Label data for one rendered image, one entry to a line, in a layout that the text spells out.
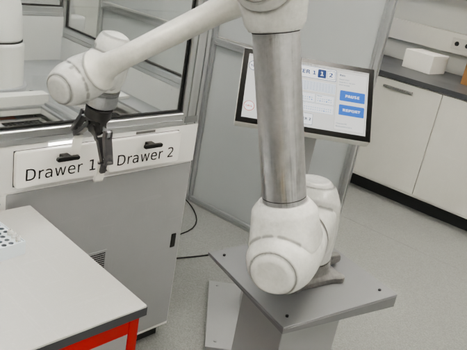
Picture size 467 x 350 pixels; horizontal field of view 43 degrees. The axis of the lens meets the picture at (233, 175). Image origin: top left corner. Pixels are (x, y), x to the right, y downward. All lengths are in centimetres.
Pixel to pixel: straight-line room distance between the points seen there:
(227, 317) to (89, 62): 155
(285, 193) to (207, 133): 232
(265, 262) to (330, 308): 30
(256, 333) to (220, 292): 118
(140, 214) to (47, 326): 87
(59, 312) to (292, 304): 55
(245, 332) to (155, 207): 66
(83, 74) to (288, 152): 52
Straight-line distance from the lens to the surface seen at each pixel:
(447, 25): 491
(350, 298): 157
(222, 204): 361
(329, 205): 148
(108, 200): 203
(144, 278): 232
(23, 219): 177
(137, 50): 142
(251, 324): 170
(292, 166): 127
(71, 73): 144
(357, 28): 298
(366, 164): 447
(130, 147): 197
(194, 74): 208
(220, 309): 274
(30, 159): 179
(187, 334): 262
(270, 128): 125
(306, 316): 147
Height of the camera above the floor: 159
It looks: 22 degrees down
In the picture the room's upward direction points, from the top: 10 degrees clockwise
